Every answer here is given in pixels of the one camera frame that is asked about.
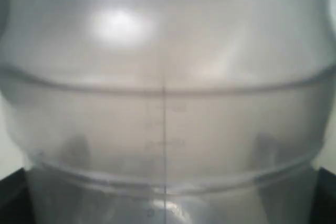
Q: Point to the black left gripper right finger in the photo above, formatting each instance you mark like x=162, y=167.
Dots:
x=323, y=209

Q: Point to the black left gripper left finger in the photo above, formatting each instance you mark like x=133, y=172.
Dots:
x=16, y=205

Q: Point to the clear plastic shaker bottle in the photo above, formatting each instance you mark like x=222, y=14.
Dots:
x=168, y=111

